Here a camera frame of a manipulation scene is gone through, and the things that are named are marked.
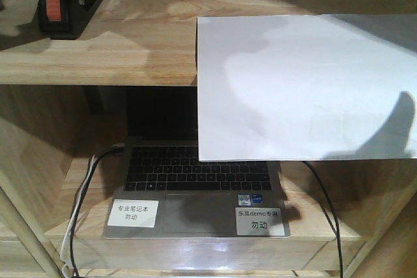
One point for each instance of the silver laptop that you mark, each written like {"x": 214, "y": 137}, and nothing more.
{"x": 161, "y": 162}

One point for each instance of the white label sticker right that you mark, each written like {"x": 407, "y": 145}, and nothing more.
{"x": 259, "y": 222}

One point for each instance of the white label sticker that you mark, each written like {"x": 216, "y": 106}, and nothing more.
{"x": 259, "y": 222}
{"x": 133, "y": 213}

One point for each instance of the black stapler with orange button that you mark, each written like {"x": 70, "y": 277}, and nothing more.
{"x": 65, "y": 19}

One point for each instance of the wooden shelf unit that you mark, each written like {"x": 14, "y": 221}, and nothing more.
{"x": 48, "y": 134}

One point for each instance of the white paper sheets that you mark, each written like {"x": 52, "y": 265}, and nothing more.
{"x": 307, "y": 87}

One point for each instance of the white label sticker left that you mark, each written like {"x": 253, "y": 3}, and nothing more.
{"x": 133, "y": 213}

